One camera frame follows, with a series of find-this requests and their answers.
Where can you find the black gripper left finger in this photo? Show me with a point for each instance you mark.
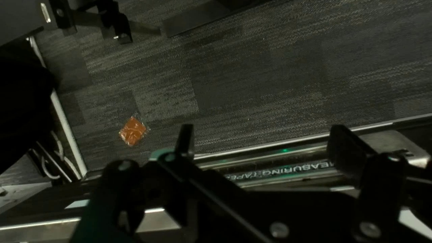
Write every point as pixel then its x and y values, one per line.
pixel 178 163

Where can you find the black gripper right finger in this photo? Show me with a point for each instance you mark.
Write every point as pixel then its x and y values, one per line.
pixel 358 161

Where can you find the silver measuring tape ruler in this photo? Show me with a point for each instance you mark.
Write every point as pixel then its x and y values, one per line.
pixel 288 170

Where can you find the orange plastic wrapper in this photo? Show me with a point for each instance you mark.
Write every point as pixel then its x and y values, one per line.
pixel 132 131

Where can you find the orange-black left caster clamp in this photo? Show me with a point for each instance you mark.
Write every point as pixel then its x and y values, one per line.
pixel 112 17

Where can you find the white vertical post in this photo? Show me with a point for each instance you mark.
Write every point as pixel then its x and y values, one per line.
pixel 78 162

